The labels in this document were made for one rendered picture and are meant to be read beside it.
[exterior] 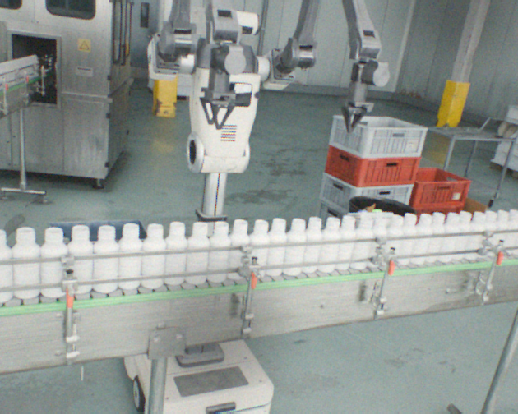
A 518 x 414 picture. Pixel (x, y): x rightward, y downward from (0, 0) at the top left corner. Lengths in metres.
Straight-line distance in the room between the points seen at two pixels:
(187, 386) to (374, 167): 2.26
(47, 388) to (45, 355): 1.28
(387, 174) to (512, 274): 2.03
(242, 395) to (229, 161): 0.96
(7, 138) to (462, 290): 4.20
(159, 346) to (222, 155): 0.81
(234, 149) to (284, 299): 0.68
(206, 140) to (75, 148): 3.23
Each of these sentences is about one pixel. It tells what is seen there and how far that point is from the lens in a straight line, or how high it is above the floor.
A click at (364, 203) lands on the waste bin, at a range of 3.74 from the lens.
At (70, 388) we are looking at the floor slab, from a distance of 2.63.
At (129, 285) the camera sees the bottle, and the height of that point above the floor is 1.02.
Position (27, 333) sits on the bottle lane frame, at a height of 0.93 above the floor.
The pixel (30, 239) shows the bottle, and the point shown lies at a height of 1.15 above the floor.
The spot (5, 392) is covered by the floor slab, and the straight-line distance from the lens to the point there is 2.67.
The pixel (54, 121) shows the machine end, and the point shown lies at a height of 0.62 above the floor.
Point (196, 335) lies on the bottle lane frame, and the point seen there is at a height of 0.86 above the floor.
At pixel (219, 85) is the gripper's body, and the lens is 1.39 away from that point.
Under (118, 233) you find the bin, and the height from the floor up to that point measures 0.90.
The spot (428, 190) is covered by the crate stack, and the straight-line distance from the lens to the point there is 4.43.
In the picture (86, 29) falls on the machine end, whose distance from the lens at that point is 4.87.
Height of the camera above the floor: 1.67
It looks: 21 degrees down
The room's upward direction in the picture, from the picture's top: 8 degrees clockwise
